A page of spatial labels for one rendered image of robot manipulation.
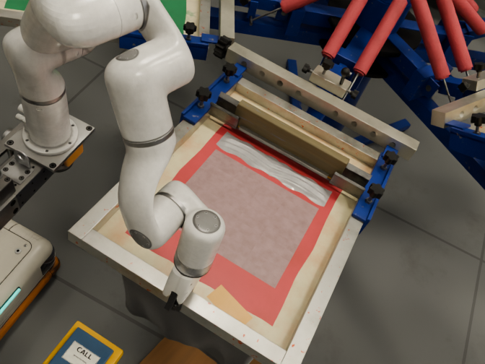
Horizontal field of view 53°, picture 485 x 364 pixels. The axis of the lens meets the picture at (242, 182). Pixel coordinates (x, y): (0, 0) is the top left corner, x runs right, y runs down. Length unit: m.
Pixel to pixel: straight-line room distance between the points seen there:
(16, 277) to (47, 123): 0.99
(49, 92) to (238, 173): 0.56
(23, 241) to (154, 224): 1.32
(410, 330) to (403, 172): 0.97
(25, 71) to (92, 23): 0.31
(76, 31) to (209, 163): 0.71
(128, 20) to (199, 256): 0.41
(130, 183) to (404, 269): 2.06
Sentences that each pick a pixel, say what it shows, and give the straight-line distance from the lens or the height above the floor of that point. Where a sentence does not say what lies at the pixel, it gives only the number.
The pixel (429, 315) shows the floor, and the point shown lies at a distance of 2.65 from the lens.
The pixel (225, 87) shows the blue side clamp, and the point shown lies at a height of 1.04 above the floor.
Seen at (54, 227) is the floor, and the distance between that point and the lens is 2.43.
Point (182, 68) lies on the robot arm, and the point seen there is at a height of 1.59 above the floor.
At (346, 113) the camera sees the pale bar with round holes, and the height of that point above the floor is 1.07.
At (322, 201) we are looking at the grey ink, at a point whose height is 1.02.
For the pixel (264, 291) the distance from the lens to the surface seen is 1.18.
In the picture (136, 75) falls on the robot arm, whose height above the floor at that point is 1.61.
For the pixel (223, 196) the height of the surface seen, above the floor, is 1.03.
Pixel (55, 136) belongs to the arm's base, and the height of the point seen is 1.19.
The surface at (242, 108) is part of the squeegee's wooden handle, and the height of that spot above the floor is 1.10.
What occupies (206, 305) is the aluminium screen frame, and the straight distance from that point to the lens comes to 1.09.
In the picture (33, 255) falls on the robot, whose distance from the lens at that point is 2.07.
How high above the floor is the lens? 2.11
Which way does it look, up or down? 53 degrees down
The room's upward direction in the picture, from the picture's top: 20 degrees clockwise
